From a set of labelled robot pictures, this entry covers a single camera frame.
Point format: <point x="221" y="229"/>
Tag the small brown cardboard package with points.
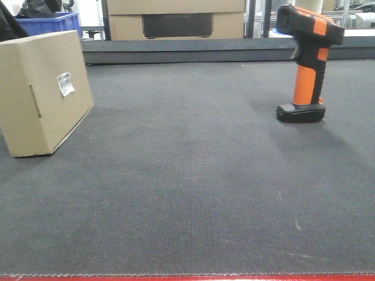
<point x="35" y="118"/>

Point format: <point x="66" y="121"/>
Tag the orange black barcode scanner gun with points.
<point x="314" y="34"/>

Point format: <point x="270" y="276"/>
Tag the large cardboard box black print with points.
<point x="176" y="20"/>

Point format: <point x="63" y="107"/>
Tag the dark grey table mat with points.
<point x="183" y="169"/>

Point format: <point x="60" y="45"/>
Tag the grey raised table ledge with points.
<point x="187" y="51"/>

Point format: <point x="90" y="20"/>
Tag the white barcode label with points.
<point x="65" y="85"/>

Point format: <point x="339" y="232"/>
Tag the blue plastic crate background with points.
<point x="63" y="22"/>

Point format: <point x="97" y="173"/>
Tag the black jacket on chair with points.
<point x="10" y="28"/>

